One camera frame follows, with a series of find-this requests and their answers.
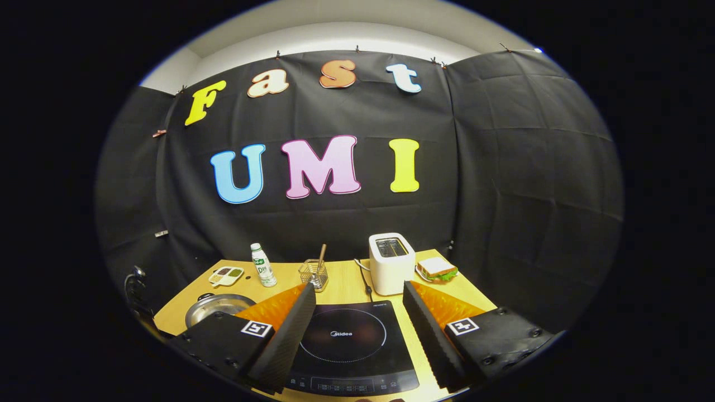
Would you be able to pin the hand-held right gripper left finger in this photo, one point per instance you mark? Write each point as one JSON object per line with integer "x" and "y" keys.
{"x": 282, "y": 340}

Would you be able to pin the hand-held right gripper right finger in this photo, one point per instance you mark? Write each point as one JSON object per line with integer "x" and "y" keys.
{"x": 430, "y": 340}

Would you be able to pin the black induction cooktop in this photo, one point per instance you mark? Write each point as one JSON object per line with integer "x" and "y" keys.
{"x": 352, "y": 357}

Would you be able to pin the stainless steel pot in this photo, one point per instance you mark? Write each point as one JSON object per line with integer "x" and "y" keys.
{"x": 215, "y": 307}

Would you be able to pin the white sandwich plate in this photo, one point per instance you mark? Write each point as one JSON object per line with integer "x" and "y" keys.
{"x": 419, "y": 273}

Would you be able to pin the sandwich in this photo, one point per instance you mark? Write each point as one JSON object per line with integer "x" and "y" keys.
{"x": 437, "y": 268}

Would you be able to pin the white milk bottle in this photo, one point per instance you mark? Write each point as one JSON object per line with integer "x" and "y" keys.
{"x": 262, "y": 268}

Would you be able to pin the white toaster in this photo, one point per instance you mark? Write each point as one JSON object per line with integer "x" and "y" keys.
{"x": 391, "y": 271}

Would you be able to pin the white divided bean dish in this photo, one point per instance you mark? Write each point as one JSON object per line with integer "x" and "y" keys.
{"x": 226, "y": 274}

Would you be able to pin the black backdrop cloth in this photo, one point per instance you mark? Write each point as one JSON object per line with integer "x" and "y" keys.
{"x": 346, "y": 218}

